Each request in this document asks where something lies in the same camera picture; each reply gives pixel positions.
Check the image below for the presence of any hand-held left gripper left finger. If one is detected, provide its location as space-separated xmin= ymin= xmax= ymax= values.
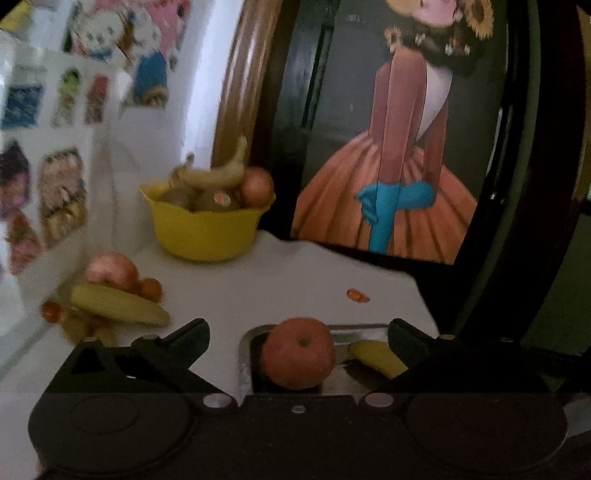
xmin=51 ymin=318 xmax=228 ymax=394

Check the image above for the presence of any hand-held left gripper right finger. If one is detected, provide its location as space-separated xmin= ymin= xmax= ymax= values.
xmin=364 ymin=318 xmax=556 ymax=394

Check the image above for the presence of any metal tray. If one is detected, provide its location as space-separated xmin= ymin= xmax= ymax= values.
xmin=237 ymin=323 xmax=408 ymax=398

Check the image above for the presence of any long yellow banana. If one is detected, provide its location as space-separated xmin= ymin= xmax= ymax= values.
xmin=71 ymin=283 xmax=171 ymax=327

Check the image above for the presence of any large red apple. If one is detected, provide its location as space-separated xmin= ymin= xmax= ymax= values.
xmin=261 ymin=318 xmax=336 ymax=391

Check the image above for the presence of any yellow banana in tray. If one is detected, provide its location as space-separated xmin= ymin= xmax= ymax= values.
xmin=347 ymin=340 xmax=409 ymax=380

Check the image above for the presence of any white tablecloth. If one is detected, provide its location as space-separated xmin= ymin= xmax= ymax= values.
xmin=0 ymin=228 xmax=439 ymax=394

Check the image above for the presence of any yellow plastic bowl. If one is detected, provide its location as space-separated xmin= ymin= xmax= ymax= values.
xmin=139 ymin=182 xmax=271 ymax=263

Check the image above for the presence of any pink red apple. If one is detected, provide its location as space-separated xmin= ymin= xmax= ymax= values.
xmin=85 ymin=252 xmax=139 ymax=294

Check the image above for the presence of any kiwi with red sticker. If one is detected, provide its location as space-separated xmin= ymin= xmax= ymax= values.
xmin=194 ymin=187 xmax=241 ymax=212

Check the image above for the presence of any plain brown kiwi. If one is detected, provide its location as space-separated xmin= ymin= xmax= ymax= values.
xmin=157 ymin=185 xmax=195 ymax=210

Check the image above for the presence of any short spotted banana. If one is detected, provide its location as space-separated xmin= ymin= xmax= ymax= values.
xmin=168 ymin=154 xmax=197 ymax=195

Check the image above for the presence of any long spotted banana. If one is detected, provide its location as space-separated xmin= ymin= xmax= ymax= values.
xmin=182 ymin=136 xmax=248 ymax=190

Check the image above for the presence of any small red apple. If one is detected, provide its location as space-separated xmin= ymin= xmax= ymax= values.
xmin=240 ymin=167 xmax=275 ymax=208

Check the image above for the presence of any orange dress figure poster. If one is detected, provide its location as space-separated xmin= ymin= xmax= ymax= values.
xmin=291 ymin=0 xmax=509 ymax=266

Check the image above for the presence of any brown wooden frame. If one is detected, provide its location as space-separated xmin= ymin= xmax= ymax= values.
xmin=210 ymin=0 xmax=284 ymax=174

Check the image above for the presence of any house drawings wall poster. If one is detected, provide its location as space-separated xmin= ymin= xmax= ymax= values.
xmin=0 ymin=30 xmax=125 ymax=333

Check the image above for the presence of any bear drawing wall poster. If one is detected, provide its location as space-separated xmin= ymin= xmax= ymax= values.
xmin=60 ymin=0 xmax=192 ymax=109

